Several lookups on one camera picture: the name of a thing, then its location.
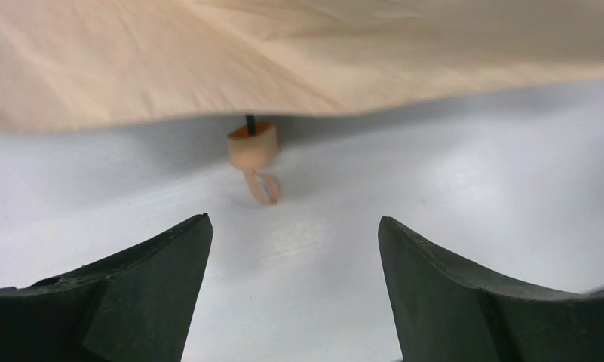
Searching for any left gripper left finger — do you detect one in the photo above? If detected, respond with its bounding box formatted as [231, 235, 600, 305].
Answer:
[0, 214, 213, 361]

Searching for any black and beige umbrella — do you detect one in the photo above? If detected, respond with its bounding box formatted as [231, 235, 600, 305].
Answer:
[0, 0, 604, 207]

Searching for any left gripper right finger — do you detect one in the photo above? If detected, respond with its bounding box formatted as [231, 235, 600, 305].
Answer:
[378, 216, 604, 362]

